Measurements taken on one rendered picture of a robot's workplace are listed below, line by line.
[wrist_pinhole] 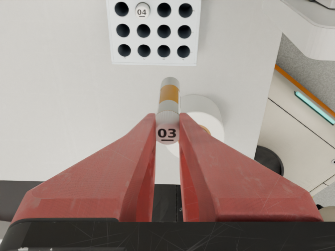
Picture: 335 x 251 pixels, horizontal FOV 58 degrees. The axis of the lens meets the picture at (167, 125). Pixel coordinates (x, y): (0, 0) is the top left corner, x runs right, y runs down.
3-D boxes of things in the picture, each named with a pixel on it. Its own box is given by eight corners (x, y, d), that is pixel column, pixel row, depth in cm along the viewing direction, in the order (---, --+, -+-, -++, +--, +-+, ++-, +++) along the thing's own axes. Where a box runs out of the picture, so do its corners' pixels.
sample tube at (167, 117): (181, 94, 17) (181, 146, 13) (159, 94, 17) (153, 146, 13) (181, 74, 16) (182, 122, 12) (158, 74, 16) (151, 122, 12)
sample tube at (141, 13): (152, 7, 30) (149, 20, 26) (140, 7, 30) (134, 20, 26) (152, -6, 29) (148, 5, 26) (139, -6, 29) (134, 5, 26)
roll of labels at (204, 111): (153, 113, 37) (151, 132, 34) (201, 83, 35) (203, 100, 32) (185, 149, 41) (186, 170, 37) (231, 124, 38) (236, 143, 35)
